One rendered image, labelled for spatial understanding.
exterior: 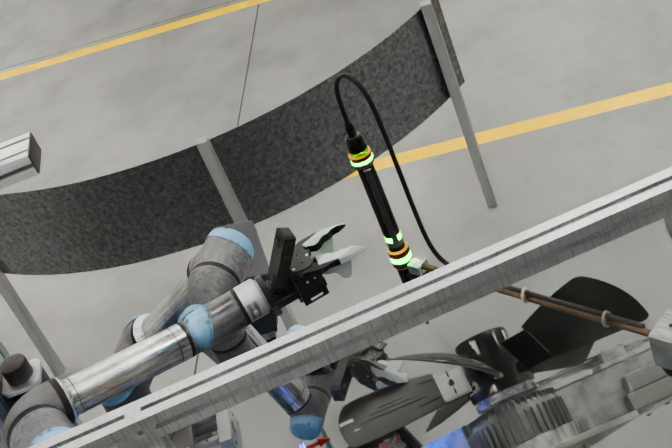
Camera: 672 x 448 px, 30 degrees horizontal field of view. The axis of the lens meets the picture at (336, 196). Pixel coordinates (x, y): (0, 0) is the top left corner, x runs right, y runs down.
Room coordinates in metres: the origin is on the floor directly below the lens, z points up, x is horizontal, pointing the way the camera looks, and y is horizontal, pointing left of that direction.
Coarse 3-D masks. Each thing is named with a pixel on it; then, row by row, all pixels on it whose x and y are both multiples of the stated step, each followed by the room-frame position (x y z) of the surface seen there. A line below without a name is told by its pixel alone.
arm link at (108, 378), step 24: (168, 336) 1.95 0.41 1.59; (120, 360) 1.91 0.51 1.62; (144, 360) 1.91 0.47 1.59; (168, 360) 1.92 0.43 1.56; (48, 384) 1.87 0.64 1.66; (72, 384) 1.87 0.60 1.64; (96, 384) 1.87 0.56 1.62; (120, 384) 1.88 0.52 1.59; (24, 408) 1.80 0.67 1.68; (72, 408) 1.83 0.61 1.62
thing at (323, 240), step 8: (344, 224) 1.98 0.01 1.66; (320, 232) 1.97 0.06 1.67; (328, 232) 1.96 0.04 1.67; (336, 232) 1.97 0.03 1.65; (312, 240) 1.96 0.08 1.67; (320, 240) 1.95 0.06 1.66; (328, 240) 1.97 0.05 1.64; (312, 248) 1.94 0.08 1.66; (320, 248) 1.96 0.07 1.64; (328, 248) 1.97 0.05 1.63; (312, 256) 1.95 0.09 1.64
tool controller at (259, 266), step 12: (216, 228) 2.76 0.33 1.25; (240, 228) 2.74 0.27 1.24; (252, 228) 2.73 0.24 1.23; (252, 240) 2.67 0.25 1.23; (252, 264) 2.57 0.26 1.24; (264, 264) 2.56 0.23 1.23; (252, 276) 2.52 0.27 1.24; (264, 276) 2.51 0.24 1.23; (252, 324) 2.51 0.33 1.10; (264, 324) 2.51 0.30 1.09; (276, 324) 2.52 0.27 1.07
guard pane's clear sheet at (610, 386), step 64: (576, 256) 1.23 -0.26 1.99; (640, 256) 1.23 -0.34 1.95; (448, 320) 1.23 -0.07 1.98; (512, 320) 1.23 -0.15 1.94; (576, 320) 1.23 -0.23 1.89; (640, 320) 1.23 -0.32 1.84; (320, 384) 1.22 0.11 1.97; (384, 384) 1.22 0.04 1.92; (448, 384) 1.23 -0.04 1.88; (512, 384) 1.23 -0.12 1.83; (576, 384) 1.23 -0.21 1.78; (640, 384) 1.23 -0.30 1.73
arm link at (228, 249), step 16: (208, 240) 2.34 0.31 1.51; (224, 240) 2.31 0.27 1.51; (240, 240) 2.32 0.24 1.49; (208, 256) 2.27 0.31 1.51; (224, 256) 2.26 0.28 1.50; (240, 256) 2.28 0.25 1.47; (240, 272) 2.25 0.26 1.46; (176, 288) 2.37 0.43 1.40; (160, 304) 2.41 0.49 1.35; (176, 304) 2.35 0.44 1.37; (144, 320) 2.44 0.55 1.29; (160, 320) 2.38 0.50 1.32; (176, 320) 2.35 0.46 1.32; (128, 336) 2.44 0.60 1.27; (144, 336) 2.41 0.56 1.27
